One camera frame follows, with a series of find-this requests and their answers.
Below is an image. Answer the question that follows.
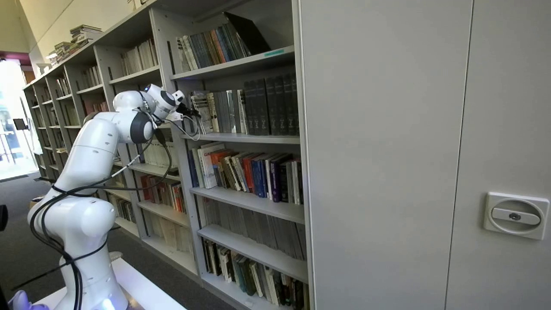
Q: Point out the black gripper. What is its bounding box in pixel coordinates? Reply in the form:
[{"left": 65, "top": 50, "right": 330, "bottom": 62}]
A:
[{"left": 173, "top": 98, "right": 203, "bottom": 121}]

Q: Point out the stack of pale books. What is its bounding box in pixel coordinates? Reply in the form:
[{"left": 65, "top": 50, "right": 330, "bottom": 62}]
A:
[{"left": 48, "top": 23, "right": 106, "bottom": 62}]

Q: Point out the wide grey book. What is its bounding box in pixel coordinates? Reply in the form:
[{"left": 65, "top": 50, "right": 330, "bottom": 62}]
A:
[{"left": 211, "top": 90, "right": 240, "bottom": 136}]

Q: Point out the plain white book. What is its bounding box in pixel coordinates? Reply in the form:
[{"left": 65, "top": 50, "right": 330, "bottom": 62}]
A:
[{"left": 234, "top": 86, "right": 249, "bottom": 136}]

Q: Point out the grey metal bookcase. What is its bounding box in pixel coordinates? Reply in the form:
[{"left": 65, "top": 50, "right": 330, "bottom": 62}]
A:
[
  {"left": 146, "top": 0, "right": 315, "bottom": 310},
  {"left": 20, "top": 64, "right": 72, "bottom": 181},
  {"left": 91, "top": 42, "right": 201, "bottom": 278},
  {"left": 58, "top": 43, "right": 117, "bottom": 191}
]

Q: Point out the dark grey hardback volume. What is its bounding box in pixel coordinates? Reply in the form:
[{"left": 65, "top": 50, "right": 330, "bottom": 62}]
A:
[
  {"left": 242, "top": 80, "right": 258, "bottom": 136},
  {"left": 280, "top": 71, "right": 301, "bottom": 138},
  {"left": 265, "top": 74, "right": 285, "bottom": 136},
  {"left": 253, "top": 76, "right": 271, "bottom": 136}
]

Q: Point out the white book blue lettering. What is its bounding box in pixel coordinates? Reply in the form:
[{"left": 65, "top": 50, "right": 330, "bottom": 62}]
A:
[{"left": 196, "top": 145, "right": 220, "bottom": 191}]

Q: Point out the slim red book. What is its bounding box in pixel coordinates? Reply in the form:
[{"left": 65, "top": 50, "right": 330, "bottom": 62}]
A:
[{"left": 239, "top": 155, "right": 258, "bottom": 195}]

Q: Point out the slim blue book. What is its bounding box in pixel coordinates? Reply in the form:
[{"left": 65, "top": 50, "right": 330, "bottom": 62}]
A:
[{"left": 249, "top": 157, "right": 270, "bottom": 200}]

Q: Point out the black leaning book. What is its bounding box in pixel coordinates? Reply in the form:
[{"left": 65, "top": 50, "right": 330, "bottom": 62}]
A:
[{"left": 222, "top": 9, "right": 271, "bottom": 57}]

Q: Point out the white table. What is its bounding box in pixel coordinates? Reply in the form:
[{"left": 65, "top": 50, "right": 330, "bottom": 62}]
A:
[{"left": 30, "top": 257, "right": 187, "bottom": 310}]

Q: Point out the tall grey cabinet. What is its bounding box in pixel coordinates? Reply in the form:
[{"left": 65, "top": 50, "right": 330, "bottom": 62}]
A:
[{"left": 290, "top": 0, "right": 551, "bottom": 310}]

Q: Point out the black cable on robot arm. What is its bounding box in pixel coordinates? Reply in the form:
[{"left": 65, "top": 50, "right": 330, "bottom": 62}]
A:
[{"left": 10, "top": 97, "right": 177, "bottom": 310}]

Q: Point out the white cabinet lock handle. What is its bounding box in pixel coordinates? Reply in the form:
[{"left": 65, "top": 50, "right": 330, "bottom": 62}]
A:
[{"left": 480, "top": 190, "right": 551, "bottom": 243}]

